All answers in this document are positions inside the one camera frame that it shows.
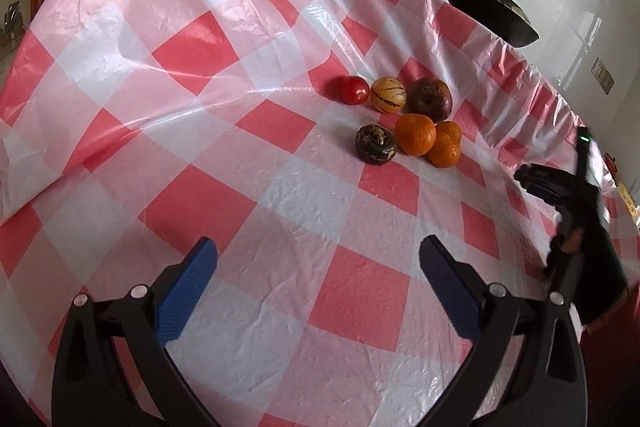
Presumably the orange tangerine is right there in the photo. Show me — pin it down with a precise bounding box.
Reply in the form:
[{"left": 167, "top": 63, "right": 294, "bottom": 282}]
[
  {"left": 436, "top": 120, "right": 463, "bottom": 144},
  {"left": 427, "top": 134, "right": 461, "bottom": 168},
  {"left": 394, "top": 114, "right": 436, "bottom": 157}
]

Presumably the dark purple passion fruit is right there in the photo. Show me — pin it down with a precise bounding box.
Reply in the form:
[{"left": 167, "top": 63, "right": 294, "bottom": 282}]
[{"left": 355, "top": 124, "right": 397, "bottom": 166}]

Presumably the person right hand gloved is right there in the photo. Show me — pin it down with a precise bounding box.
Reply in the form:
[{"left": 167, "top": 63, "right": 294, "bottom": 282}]
[{"left": 544, "top": 219, "right": 628, "bottom": 327}]

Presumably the dark red apple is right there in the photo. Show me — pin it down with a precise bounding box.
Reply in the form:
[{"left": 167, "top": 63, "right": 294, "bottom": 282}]
[{"left": 408, "top": 78, "right": 452, "bottom": 124}]

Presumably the striped yellow pepino melon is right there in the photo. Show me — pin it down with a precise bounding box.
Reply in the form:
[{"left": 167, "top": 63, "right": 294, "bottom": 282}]
[{"left": 370, "top": 77, "right": 407, "bottom": 114}]

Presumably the red white checkered tablecloth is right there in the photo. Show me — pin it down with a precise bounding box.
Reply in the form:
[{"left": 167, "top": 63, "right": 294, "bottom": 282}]
[{"left": 1, "top": 0, "right": 579, "bottom": 426}]

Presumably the small red tomato on table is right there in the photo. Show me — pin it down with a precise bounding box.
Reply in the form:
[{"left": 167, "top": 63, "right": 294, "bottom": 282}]
[{"left": 338, "top": 76, "right": 370, "bottom": 105}]

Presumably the wall power socket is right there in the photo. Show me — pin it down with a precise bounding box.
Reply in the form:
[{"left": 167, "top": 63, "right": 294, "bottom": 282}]
[{"left": 591, "top": 57, "right": 614, "bottom": 95}]

